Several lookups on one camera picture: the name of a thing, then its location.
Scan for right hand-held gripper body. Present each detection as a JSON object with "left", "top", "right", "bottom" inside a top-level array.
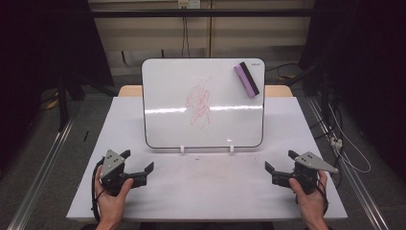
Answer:
[{"left": 272, "top": 150, "right": 339, "bottom": 196}]

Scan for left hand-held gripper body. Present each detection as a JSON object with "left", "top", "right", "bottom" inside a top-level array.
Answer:
[{"left": 100, "top": 149, "right": 148, "bottom": 196}]

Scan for white whiteboard with black rim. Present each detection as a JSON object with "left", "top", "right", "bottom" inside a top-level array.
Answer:
[{"left": 141, "top": 57, "right": 266, "bottom": 150}]

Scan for purple and black eraser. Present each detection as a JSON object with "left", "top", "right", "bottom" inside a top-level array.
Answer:
[{"left": 233, "top": 61, "right": 260, "bottom": 99}]

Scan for person's left hand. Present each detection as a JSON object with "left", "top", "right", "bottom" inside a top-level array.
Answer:
[{"left": 94, "top": 166, "right": 135, "bottom": 224}]

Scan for person's right hand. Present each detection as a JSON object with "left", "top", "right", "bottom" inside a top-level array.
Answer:
[{"left": 288, "top": 170, "right": 329, "bottom": 224}]

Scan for wooden table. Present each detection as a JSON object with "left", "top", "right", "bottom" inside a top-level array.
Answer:
[{"left": 118, "top": 84, "right": 294, "bottom": 98}]

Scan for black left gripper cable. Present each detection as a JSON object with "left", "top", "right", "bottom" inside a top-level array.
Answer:
[{"left": 91, "top": 156, "right": 107, "bottom": 223}]

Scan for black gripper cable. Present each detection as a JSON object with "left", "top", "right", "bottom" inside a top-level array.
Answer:
[
  {"left": 314, "top": 177, "right": 330, "bottom": 216},
  {"left": 91, "top": 156, "right": 107, "bottom": 223}
]

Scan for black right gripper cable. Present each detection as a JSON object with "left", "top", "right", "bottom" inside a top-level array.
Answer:
[{"left": 314, "top": 177, "right": 330, "bottom": 216}]

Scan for aluminium floor rail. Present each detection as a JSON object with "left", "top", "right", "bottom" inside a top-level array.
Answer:
[
  {"left": 305, "top": 97, "right": 392, "bottom": 230},
  {"left": 6, "top": 116, "right": 78, "bottom": 230}
]

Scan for white floor cable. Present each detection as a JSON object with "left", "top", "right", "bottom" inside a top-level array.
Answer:
[{"left": 327, "top": 103, "right": 372, "bottom": 175}]

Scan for black floor cable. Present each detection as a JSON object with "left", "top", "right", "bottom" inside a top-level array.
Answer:
[{"left": 265, "top": 61, "right": 301, "bottom": 73}]

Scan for black hanging wall cables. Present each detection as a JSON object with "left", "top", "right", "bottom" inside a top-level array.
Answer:
[{"left": 180, "top": 15, "right": 192, "bottom": 58}]

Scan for black horizontal frame bar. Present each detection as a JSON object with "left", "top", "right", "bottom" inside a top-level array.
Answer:
[{"left": 89, "top": 9, "right": 317, "bottom": 18}]

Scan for white wall socket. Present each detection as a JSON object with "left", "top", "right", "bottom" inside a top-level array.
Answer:
[{"left": 177, "top": 0, "right": 201, "bottom": 10}]

